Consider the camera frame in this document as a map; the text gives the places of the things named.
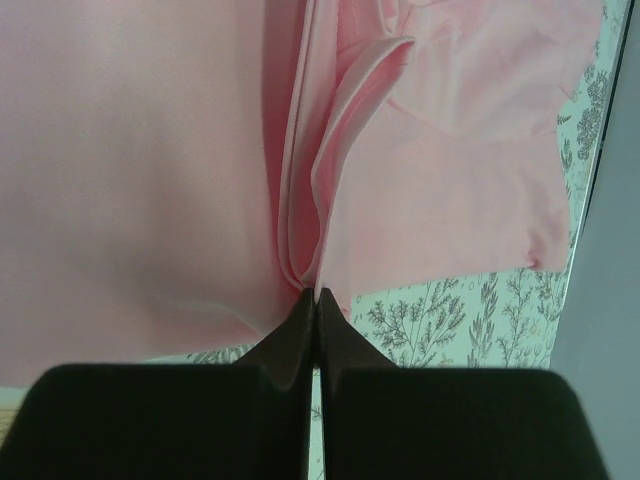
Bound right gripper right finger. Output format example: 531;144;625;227
317;289;608;479

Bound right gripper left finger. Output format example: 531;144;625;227
1;290;315;479

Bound pink t shirt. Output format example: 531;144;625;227
1;1;603;387

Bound floral table mat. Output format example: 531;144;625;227
0;0;631;480

